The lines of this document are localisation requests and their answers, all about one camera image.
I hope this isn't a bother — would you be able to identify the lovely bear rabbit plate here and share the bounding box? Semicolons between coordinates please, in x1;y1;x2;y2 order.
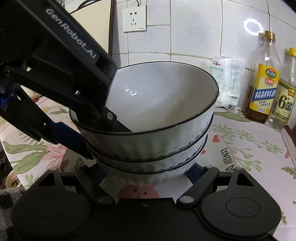
60;134;239;200

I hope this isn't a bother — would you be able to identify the white salt bag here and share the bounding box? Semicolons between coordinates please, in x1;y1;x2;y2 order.
207;56;246;113

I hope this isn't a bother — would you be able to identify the floral tablecloth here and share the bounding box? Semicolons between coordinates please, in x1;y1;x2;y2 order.
0;87;296;237

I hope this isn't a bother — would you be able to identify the small white ribbed bowl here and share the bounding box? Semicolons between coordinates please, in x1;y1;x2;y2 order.
92;119;213;173

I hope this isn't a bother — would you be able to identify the cream cutting board black rim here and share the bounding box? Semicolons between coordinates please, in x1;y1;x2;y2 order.
70;0;115;56

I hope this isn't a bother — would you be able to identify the white vinegar bottle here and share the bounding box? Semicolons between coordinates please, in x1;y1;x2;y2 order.
267;47;295;131

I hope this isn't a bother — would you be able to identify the large white ribbed bowl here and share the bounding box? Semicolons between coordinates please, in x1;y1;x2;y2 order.
70;62;219;159

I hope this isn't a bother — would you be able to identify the cooking wine bottle yellow label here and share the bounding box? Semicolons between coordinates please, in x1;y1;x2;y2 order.
243;31;281;123

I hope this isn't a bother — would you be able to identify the white wall socket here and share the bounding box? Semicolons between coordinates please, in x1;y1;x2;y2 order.
122;6;147;33

